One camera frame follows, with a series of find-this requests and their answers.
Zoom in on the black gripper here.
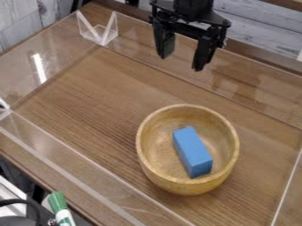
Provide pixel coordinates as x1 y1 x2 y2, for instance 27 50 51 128
149 0 231 72

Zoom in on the blue foam block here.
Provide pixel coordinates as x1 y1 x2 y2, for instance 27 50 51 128
172 127 213 178

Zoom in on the brown wooden bowl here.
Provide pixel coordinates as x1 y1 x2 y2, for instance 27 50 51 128
136 104 239 196

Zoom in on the green capped white marker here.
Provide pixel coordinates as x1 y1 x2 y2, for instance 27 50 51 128
46 191 76 226

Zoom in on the clear acrylic corner bracket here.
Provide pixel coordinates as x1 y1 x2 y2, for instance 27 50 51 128
74 11 117 46

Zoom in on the clear acrylic tray wall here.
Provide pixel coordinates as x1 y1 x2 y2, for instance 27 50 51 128
0 97 194 226

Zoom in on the black cable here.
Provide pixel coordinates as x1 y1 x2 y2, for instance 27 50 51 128
0 199 42 226

